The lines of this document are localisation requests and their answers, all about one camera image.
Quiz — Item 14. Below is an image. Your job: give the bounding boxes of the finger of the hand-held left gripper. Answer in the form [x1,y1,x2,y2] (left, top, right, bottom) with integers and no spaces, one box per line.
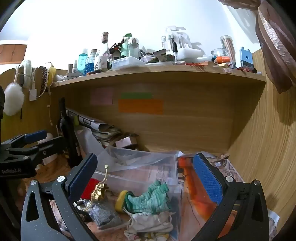
[5,136,68,165]
[0,130,48,155]

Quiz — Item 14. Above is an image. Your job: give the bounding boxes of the orange cloth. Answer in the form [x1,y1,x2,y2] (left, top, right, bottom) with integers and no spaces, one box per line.
[178,157,238,237]

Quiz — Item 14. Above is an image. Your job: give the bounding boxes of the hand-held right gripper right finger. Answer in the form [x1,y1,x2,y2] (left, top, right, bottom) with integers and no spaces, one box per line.
[192,153,270,241]

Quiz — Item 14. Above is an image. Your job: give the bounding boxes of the white cloth drawstring pouch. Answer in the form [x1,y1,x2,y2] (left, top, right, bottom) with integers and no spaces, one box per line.
[124,210,174,239]

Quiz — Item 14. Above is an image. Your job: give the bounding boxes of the orange sticky note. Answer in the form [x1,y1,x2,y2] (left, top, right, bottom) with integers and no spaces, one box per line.
[118,99,163,114]

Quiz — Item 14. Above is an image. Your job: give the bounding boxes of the bottle of blue beads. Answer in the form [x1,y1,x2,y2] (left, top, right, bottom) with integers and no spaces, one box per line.
[85,49,97,75]

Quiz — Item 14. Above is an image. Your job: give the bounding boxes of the clear plastic storage box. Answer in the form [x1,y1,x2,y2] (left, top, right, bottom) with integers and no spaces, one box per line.
[94,146,181,193]

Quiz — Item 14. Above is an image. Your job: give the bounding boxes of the white printed cup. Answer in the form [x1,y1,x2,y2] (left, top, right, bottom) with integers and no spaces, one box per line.
[94,56,109,70]

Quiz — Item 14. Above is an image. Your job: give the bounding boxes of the glass bowl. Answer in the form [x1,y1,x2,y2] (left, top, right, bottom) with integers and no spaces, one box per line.
[211,48,229,62]

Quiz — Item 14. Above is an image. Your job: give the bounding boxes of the yellow round sponge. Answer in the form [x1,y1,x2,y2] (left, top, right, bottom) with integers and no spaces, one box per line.
[115,190,130,212]

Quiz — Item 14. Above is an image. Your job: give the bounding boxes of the brown wooden panel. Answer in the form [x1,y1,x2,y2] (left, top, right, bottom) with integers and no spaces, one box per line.
[0,44,28,65]

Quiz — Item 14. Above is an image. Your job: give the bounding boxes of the grey glittery cloth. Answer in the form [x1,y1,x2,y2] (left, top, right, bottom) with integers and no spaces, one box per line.
[89,202,123,230]

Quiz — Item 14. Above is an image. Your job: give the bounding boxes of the green knitted socks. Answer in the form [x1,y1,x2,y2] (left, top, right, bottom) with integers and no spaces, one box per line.
[125,181,173,214]

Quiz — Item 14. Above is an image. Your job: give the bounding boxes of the clear glass bottle brown cap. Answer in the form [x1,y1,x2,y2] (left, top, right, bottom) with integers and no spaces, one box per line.
[99,32,110,70]

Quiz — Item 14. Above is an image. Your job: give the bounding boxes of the yellow hair band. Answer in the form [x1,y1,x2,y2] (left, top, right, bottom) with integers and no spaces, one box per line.
[47,66,57,88]

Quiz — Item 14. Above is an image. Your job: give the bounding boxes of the stack of folded newspapers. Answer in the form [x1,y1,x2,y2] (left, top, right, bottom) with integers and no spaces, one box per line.
[66,108,122,144]

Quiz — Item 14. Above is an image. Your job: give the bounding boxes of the clear jar of copper sticks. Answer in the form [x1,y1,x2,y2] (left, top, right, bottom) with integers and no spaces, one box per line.
[220,35,236,68]

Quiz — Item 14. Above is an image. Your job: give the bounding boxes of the orange capped tube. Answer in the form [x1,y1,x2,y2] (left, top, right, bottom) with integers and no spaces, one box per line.
[213,56,231,64]

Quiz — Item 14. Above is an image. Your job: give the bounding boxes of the wooden shelf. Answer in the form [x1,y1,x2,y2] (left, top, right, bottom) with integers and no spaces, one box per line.
[49,64,267,89]

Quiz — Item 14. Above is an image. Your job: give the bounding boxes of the frosted bottle silver cap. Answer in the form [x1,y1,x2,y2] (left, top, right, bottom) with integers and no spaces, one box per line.
[128,38,140,58]

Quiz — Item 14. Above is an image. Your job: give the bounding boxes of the blue liquid bottle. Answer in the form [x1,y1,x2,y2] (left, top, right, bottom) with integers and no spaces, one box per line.
[78,49,89,73]

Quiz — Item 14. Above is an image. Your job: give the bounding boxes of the dark small carton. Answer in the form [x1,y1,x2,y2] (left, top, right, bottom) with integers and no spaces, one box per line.
[154,49,174,62]

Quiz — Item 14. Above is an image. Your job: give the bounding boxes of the green sticky note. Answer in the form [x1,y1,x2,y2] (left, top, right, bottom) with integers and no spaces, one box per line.
[121,92,153,100]

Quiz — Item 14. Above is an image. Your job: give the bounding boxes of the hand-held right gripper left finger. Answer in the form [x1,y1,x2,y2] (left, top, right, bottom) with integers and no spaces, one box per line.
[20,152,100,241]

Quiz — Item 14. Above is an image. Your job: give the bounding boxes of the white fluffy pompom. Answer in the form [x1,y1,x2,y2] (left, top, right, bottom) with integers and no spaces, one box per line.
[3,83,25,116]

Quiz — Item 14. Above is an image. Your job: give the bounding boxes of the clear plastic bag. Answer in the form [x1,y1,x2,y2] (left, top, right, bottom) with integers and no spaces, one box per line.
[75,126,109,158]

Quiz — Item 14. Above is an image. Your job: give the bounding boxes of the clear lidded plastic container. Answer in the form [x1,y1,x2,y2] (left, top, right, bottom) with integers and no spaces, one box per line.
[111,56,147,69]

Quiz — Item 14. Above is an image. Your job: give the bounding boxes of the newspaper sheet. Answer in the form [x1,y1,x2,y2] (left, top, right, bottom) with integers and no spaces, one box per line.
[176,153,281,241]

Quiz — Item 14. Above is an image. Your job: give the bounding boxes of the white fluffy headband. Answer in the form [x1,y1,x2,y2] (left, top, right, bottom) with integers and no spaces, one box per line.
[22,60,33,87]

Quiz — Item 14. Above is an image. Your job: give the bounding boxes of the dark wine bottle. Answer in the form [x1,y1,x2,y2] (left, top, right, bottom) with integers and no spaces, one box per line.
[58,97,82,168]

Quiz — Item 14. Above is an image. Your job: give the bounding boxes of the pink sticky note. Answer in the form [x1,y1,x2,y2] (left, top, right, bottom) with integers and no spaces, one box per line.
[91,88,114,105]

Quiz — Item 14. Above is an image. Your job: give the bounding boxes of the blue metal device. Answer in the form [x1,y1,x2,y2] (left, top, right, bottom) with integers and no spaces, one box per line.
[239,47,254,69]

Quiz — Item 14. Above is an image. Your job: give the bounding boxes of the white plastic dispenser rack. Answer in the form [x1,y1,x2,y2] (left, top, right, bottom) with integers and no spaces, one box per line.
[165,26,202,62]

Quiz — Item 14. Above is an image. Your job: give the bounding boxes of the gold hanging ornament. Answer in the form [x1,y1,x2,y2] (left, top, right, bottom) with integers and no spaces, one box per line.
[84,166,109,210]

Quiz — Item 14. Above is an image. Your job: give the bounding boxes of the red soft cloth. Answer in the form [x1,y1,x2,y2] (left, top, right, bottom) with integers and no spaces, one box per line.
[81,178,102,200]

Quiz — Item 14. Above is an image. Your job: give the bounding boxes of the mint green bottle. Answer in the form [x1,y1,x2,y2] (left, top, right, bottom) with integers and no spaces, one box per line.
[121,33,133,58]

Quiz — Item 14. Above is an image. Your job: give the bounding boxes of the dark lipstick tube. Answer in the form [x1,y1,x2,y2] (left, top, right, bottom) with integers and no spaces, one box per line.
[87,68,109,75]

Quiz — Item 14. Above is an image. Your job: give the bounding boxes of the small cardboard box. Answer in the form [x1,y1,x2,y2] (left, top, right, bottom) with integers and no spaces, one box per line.
[116,136,139,150]

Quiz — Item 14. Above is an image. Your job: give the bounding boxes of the brown patterned headband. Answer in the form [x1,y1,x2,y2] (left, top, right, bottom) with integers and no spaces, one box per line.
[37,66,48,98]

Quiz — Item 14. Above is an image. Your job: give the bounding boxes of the brown curtain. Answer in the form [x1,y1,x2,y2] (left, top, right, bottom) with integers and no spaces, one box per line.
[217,0,296,94]

